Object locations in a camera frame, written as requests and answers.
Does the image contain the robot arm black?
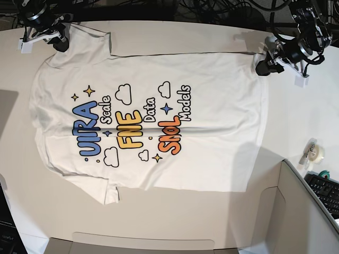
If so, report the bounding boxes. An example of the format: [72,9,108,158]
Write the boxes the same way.
[16,1,69,53]
[253,1,333,79]

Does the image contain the white graphic t-shirt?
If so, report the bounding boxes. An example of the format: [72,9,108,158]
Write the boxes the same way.
[29,25,269,205]

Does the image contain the green tape roll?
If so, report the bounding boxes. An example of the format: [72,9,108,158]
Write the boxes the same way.
[318,170,330,179]

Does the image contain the black computer keyboard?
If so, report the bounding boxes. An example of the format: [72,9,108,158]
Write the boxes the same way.
[304,174,339,220]

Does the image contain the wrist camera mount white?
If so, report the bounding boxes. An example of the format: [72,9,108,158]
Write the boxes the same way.
[17,25,58,53]
[266,39,310,88]

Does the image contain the beige partition panel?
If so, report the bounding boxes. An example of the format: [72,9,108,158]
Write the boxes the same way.
[237,160,338,253]

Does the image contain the clear tape dispenser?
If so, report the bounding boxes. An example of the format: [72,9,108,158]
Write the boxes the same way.
[299,138,325,171]

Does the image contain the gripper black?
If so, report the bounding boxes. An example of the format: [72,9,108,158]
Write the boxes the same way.
[48,23,69,52]
[255,54,284,76]

